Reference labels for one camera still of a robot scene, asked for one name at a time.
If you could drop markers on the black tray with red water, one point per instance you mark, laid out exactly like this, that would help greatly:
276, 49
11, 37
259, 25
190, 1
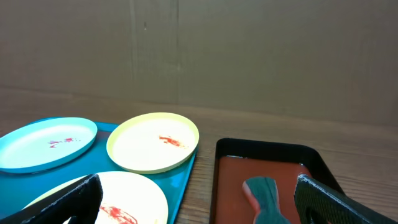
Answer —
237, 160

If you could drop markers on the green and orange sponge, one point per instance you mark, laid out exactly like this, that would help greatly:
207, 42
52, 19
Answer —
262, 194

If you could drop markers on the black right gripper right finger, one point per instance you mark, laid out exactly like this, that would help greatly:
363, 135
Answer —
318, 203

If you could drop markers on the yellow plate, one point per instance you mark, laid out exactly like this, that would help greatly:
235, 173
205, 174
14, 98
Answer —
130, 198
153, 143

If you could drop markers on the light blue plate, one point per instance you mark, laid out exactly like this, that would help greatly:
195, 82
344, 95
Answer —
46, 144

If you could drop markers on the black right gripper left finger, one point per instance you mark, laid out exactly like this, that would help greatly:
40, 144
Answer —
77, 203

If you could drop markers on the teal serving tray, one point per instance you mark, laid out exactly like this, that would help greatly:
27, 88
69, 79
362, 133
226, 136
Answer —
18, 190

